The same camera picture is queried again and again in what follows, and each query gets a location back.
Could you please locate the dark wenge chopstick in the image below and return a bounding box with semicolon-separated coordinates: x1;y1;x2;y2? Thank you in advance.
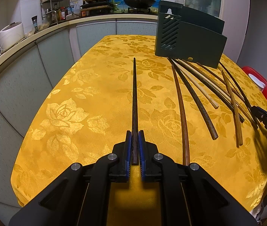
131;58;139;165

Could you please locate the reddish brown chopstick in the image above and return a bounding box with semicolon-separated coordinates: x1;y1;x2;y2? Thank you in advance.
172;66;190;166

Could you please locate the medium brown chopstick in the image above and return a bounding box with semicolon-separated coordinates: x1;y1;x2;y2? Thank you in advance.
221;70;243;148

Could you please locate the thin black chopstick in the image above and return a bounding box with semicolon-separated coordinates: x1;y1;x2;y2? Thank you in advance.
219;62;258;129

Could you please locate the long brown chopstick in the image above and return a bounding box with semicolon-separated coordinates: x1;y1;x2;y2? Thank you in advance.
196;62;258;129

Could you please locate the black textured chopstick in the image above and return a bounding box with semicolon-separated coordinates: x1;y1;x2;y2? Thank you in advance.
174;59;234;111

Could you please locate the dark brown chopstick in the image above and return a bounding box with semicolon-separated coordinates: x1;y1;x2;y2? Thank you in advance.
168;57;218;140

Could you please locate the metal kitchen rack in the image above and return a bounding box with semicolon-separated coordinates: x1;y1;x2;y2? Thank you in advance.
40;0;70;26

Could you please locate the white lidded jug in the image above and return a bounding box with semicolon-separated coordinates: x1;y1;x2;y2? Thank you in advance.
248;73;266;91

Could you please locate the pale bamboo chopstick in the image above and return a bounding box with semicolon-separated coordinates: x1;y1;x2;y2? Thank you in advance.
174;61;220;110
179;60;258;129

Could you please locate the yellow floral tablecloth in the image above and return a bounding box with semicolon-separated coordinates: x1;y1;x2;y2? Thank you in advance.
10;35;267;225

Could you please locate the dark green utensil holder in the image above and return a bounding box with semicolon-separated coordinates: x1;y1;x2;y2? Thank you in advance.
155;1;227;68

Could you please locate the white plastic bottle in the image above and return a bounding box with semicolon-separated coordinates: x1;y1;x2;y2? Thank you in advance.
175;0;185;6

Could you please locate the black wok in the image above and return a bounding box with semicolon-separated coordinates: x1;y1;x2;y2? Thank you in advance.
124;0;156;9

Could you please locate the white rice cooker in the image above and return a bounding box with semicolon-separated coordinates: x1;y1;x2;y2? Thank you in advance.
0;22;24;51

